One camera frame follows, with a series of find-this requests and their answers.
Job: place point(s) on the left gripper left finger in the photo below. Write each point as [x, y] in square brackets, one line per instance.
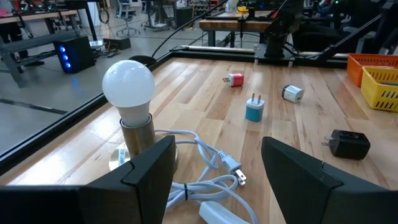
[140, 193]

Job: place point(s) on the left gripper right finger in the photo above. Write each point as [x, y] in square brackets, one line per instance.
[311, 193]

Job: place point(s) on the blue and white wall charger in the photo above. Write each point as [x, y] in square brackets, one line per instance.
[254, 110]

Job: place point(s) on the red and white wall charger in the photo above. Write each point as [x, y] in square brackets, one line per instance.
[236, 80]

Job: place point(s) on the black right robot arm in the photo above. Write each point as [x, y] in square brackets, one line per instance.
[276, 34]

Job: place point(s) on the office chair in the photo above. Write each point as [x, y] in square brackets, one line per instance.
[126, 14]

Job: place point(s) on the white light bulb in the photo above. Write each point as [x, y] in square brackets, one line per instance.
[129, 84]

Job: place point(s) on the yellow plastic basket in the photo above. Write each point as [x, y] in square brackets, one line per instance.
[373, 93]

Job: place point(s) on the orange plastic basket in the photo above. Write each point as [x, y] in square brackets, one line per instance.
[354, 68]

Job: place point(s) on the black floor box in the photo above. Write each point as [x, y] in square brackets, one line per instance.
[116, 43]

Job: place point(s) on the black computer tower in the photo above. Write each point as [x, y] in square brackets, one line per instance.
[77, 53]

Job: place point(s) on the wooden top work table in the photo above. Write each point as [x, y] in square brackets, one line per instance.
[230, 25]
[37, 15]

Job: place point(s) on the white and black wall charger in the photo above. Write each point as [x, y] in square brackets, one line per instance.
[293, 94]

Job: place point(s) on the black metal table frame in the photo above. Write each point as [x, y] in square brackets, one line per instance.
[46, 137]

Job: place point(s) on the black curved frame bracket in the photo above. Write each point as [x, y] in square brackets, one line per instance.
[143, 60]

